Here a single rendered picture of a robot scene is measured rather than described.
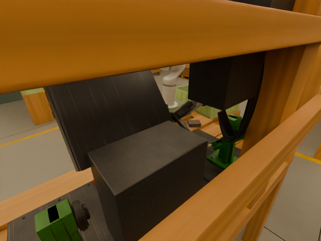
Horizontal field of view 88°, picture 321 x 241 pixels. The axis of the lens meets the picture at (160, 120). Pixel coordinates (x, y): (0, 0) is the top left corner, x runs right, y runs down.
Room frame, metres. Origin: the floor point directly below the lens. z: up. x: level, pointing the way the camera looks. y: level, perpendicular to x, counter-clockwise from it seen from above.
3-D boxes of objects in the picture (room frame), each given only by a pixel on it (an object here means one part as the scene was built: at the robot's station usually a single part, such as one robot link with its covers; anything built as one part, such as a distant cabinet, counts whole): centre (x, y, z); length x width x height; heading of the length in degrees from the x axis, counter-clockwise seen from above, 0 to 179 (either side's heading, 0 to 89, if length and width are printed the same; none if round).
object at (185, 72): (6.83, -1.22, 0.22); 1.20 x 0.81 x 0.44; 38
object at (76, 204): (0.27, 0.21, 1.12); 0.08 x 0.03 x 0.08; 38
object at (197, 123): (1.12, -0.26, 0.91); 0.10 x 0.08 x 0.03; 88
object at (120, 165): (0.39, 0.03, 1.07); 0.30 x 0.18 x 0.34; 128
